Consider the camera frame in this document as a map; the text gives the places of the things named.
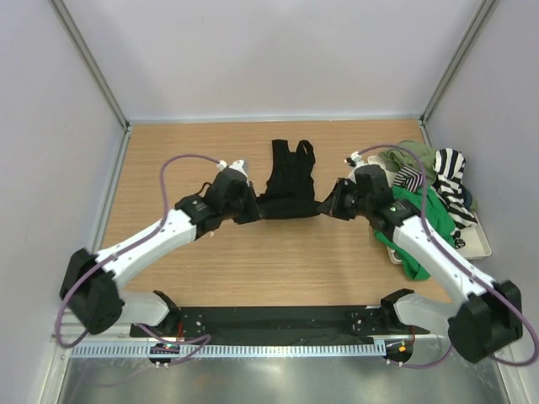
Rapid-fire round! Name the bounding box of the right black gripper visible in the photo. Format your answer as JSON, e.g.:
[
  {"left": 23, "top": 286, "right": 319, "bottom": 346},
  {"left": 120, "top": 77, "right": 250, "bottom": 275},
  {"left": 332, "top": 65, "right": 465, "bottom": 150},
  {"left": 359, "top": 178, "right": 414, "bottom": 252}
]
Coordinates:
[{"left": 318, "top": 178, "right": 371, "bottom": 221}]

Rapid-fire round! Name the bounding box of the bright green tank top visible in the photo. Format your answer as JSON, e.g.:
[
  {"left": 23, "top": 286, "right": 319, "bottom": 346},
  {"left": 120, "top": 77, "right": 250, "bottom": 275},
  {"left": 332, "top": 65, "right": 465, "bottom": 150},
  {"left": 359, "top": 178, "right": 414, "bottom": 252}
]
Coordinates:
[{"left": 372, "top": 184, "right": 458, "bottom": 282}]

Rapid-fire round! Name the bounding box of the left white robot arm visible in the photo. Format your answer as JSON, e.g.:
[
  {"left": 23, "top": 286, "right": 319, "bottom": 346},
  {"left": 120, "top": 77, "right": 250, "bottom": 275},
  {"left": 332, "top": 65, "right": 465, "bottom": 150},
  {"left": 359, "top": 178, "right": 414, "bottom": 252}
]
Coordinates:
[{"left": 61, "top": 160, "right": 260, "bottom": 337}]

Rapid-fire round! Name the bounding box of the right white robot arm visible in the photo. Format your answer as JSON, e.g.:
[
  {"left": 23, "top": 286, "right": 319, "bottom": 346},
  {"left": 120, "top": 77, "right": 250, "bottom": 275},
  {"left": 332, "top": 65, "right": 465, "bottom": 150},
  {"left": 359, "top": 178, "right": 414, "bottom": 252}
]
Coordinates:
[{"left": 320, "top": 162, "right": 523, "bottom": 363}]

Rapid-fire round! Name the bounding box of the olive green tank top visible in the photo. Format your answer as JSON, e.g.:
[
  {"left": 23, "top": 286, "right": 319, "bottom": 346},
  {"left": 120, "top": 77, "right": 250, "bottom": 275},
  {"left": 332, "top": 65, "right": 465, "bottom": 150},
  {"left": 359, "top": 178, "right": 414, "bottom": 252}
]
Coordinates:
[{"left": 378, "top": 140, "right": 479, "bottom": 214}]

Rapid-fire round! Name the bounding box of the black white striped tank top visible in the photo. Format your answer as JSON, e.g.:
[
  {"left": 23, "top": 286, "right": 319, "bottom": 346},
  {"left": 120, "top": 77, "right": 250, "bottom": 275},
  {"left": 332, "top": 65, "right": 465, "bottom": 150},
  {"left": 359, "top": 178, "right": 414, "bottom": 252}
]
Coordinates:
[{"left": 392, "top": 148, "right": 478, "bottom": 249}]

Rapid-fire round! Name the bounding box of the white plastic tray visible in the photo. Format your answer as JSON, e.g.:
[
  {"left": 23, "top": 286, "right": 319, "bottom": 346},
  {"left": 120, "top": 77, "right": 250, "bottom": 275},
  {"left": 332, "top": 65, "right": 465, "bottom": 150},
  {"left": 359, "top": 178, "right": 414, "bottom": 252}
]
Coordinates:
[{"left": 367, "top": 156, "right": 492, "bottom": 260}]

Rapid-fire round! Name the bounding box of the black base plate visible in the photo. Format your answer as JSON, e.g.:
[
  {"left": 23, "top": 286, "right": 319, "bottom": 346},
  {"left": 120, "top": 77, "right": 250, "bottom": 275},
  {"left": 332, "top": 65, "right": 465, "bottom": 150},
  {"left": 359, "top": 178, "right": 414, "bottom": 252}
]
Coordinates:
[{"left": 129, "top": 305, "right": 422, "bottom": 347}]

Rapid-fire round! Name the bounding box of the slotted cable duct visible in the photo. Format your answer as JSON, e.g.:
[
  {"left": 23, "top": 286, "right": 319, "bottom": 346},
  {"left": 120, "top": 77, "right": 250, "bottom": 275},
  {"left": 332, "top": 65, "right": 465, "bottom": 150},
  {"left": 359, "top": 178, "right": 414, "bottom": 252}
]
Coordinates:
[{"left": 71, "top": 340, "right": 386, "bottom": 359}]

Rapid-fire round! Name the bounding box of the aluminium front rail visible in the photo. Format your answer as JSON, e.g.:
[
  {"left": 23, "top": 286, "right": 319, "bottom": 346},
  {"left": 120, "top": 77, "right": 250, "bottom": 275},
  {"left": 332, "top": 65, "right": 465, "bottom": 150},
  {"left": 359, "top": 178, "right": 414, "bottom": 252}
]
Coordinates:
[{"left": 60, "top": 309, "right": 131, "bottom": 343}]

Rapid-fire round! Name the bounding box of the right aluminium frame post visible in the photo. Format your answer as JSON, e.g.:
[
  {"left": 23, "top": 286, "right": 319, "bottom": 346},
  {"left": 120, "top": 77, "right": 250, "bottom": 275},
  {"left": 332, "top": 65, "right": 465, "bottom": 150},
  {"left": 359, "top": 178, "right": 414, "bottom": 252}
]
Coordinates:
[{"left": 419, "top": 0, "right": 499, "bottom": 128}]

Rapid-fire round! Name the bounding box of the aluminium frame post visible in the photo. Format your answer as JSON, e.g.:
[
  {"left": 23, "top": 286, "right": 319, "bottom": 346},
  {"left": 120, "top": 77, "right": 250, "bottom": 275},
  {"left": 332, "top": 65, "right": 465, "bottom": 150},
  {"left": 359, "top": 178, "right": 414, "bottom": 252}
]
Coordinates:
[
  {"left": 419, "top": 0, "right": 499, "bottom": 128},
  {"left": 50, "top": 0, "right": 131, "bottom": 131}
]

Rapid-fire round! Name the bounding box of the left aluminium frame post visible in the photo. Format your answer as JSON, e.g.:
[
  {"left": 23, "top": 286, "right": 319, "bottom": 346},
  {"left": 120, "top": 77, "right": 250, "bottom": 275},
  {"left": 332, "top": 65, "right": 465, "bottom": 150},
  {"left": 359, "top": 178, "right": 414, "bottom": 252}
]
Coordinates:
[{"left": 50, "top": 0, "right": 131, "bottom": 131}]

